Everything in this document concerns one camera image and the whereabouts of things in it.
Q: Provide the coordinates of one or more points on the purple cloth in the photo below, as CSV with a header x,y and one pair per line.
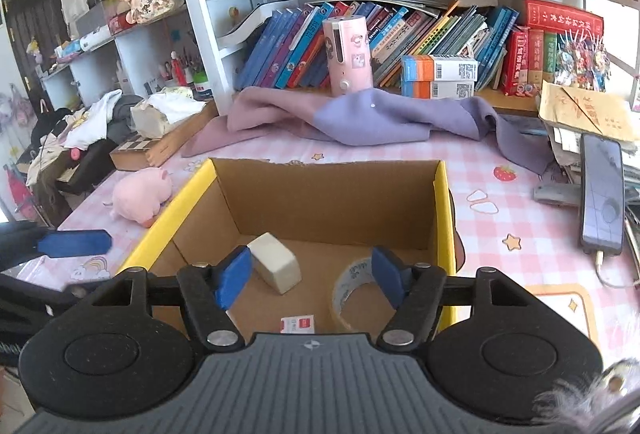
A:
x,y
350,118

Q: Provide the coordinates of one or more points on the pink plush pig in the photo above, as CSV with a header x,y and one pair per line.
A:
x,y
140,199

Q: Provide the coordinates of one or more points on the yellow tape roll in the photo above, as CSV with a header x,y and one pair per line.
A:
x,y
345,294

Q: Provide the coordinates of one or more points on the pink cylindrical device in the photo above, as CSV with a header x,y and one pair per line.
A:
x,y
347,53

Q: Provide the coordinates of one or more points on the pile of clothes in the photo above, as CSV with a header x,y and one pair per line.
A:
x,y
85,128

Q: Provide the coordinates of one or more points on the orange blue white carton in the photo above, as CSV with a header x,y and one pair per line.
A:
x,y
440,89
440,67

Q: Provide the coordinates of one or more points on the red thick dictionary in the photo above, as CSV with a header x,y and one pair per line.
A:
x,y
560,16

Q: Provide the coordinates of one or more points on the brown paper envelope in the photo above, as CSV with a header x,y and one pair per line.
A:
x,y
585,111

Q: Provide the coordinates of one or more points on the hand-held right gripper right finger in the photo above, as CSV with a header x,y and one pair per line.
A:
x,y
390,276

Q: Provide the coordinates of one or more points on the cream rectangular block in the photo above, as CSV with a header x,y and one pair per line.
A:
x,y
275,264

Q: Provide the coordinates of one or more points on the stack of papers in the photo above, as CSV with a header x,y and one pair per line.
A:
x,y
565,148

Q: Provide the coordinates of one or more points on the pink checked tablecloth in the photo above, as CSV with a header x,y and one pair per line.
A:
x,y
500,234

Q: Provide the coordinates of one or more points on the grey flat remote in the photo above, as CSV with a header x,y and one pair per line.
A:
x,y
557,195

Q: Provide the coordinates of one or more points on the white side shelf unit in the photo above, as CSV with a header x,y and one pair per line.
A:
x,y
132,53

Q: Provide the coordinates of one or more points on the black smartphone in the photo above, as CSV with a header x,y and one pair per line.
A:
x,y
602,194

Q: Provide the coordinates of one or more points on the white bookshelf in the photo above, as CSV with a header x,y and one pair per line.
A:
x,y
200,13

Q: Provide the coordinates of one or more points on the set of red thick books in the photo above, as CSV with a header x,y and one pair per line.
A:
x,y
525,61

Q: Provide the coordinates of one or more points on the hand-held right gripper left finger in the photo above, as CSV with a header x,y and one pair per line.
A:
x,y
232,279

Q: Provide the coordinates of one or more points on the small red white packet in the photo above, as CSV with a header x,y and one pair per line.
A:
x,y
297,324

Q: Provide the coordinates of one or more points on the row of blue spined books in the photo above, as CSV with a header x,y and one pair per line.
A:
x,y
290,48

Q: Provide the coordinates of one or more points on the yellow cardboard box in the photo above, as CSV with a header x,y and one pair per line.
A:
x,y
325,204

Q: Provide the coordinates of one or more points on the colourful figures packet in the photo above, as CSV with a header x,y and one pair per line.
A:
x,y
582,61

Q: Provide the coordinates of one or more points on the cream cloth bag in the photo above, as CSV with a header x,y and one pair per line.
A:
x,y
160,113

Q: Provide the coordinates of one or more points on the fluffy grey sleeve cuff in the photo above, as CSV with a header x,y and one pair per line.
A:
x,y
585,399

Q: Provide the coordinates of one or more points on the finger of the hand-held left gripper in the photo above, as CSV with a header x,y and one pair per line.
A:
x,y
75,244
30,296

